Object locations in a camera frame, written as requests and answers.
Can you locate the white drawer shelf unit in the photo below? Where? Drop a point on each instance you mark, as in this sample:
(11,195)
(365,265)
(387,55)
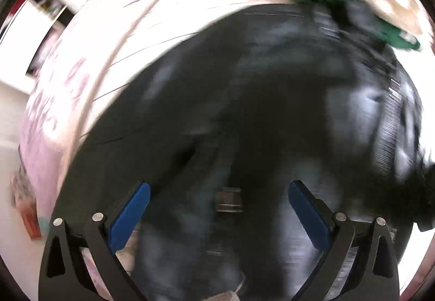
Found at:
(29,32)

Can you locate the bed with floral cover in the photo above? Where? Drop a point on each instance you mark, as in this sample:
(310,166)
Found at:
(109,42)

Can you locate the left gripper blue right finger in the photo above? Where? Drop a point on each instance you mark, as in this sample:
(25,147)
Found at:
(373,274)

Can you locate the black leather jacket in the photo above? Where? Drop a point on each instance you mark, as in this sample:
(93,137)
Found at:
(219,127)

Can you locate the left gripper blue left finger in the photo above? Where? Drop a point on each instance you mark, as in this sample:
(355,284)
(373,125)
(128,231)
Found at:
(64,274)

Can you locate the green striped folded garment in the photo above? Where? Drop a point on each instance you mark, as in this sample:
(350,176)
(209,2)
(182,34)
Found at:
(359,15)

